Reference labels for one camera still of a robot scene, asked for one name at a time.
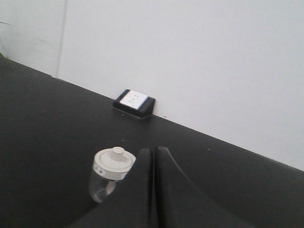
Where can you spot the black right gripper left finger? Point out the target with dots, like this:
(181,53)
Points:
(129,205)

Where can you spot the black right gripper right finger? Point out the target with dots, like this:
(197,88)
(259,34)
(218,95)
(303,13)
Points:
(205,189)

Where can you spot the glass jar with white lid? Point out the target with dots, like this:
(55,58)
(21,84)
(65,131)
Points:
(110,166)

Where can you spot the black white power socket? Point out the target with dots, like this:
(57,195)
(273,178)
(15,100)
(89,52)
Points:
(135,103)

